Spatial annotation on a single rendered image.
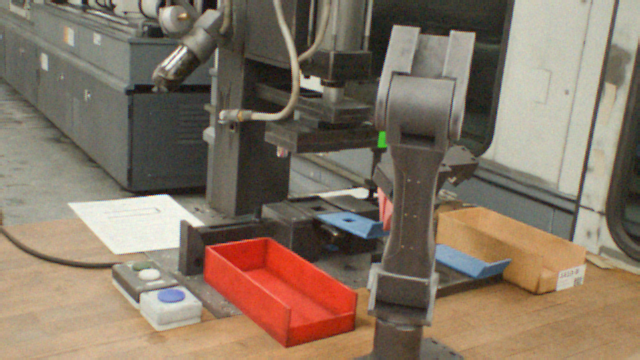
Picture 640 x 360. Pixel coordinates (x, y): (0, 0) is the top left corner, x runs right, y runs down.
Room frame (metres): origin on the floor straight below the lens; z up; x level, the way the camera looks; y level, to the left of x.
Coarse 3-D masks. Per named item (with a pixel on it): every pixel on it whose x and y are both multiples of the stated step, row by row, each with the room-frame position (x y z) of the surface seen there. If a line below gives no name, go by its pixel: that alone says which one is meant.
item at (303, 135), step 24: (264, 96) 1.40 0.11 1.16; (288, 96) 1.33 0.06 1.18; (312, 96) 1.35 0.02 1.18; (336, 96) 1.27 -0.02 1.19; (288, 120) 1.29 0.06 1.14; (312, 120) 1.25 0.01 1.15; (336, 120) 1.22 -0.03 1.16; (360, 120) 1.25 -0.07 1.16; (288, 144) 1.20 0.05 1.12; (312, 144) 1.20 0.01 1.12; (336, 144) 1.24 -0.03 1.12; (360, 144) 1.27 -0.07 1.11
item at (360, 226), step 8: (320, 216) 1.21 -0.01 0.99; (328, 216) 1.22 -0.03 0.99; (336, 216) 1.22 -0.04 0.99; (344, 216) 1.22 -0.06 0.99; (352, 216) 1.23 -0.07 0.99; (360, 216) 1.23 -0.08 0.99; (336, 224) 1.17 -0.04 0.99; (344, 224) 1.17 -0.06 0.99; (352, 224) 1.17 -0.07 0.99; (360, 224) 1.18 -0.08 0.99; (368, 224) 1.18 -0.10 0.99; (376, 224) 1.10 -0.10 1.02; (352, 232) 1.14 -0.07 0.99; (360, 232) 1.13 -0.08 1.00; (368, 232) 1.10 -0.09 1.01; (376, 232) 1.11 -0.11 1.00; (384, 232) 1.13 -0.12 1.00
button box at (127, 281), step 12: (0, 228) 1.24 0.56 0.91; (12, 240) 1.19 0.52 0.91; (36, 252) 1.14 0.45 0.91; (72, 264) 1.11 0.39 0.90; (84, 264) 1.11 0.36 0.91; (96, 264) 1.11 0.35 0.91; (108, 264) 1.11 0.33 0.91; (120, 264) 1.07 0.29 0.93; (156, 264) 1.08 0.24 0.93; (120, 276) 1.03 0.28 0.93; (132, 276) 1.03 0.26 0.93; (168, 276) 1.04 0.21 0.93; (120, 288) 1.04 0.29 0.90; (132, 288) 0.99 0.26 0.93; (144, 288) 0.99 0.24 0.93; (156, 288) 1.00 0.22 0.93; (132, 300) 1.00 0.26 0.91
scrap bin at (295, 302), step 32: (224, 256) 1.12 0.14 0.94; (256, 256) 1.15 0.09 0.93; (288, 256) 1.11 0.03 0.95; (224, 288) 1.04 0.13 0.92; (256, 288) 0.97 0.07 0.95; (288, 288) 1.09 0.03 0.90; (320, 288) 1.04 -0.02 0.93; (256, 320) 0.96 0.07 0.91; (288, 320) 0.90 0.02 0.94; (320, 320) 0.93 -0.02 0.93; (352, 320) 0.97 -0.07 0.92
